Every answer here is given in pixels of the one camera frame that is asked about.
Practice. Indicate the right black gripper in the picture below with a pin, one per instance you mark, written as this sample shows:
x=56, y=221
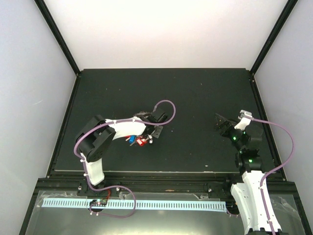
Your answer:
x=222, y=122

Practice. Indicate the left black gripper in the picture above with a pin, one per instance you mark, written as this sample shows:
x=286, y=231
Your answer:
x=157, y=133

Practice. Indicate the keyring with coloured keys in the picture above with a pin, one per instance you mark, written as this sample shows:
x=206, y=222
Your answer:
x=144, y=138

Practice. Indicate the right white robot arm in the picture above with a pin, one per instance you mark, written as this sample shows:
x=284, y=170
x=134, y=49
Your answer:
x=251, y=192

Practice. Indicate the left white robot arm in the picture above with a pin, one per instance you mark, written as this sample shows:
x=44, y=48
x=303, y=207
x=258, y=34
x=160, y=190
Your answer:
x=94, y=140

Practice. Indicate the black work mat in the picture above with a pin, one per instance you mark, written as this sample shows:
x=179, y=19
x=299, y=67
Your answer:
x=188, y=143

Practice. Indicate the left circuit board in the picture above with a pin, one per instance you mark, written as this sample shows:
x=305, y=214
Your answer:
x=98, y=203

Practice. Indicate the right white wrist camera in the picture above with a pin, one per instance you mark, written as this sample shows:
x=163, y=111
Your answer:
x=245, y=118

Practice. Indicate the black aluminium front rail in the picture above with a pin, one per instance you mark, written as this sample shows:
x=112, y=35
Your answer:
x=209, y=183

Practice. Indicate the white slotted cable duct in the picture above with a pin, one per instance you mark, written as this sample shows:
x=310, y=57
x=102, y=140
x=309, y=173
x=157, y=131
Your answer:
x=114, y=204

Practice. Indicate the right black frame post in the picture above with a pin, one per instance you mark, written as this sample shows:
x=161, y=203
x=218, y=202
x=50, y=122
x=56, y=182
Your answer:
x=284, y=15

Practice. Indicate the black frame post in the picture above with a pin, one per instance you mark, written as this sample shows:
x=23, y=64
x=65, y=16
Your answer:
x=284, y=15
x=45, y=12

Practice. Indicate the left black frame post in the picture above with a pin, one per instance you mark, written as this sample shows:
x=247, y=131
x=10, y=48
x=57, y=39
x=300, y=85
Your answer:
x=45, y=12

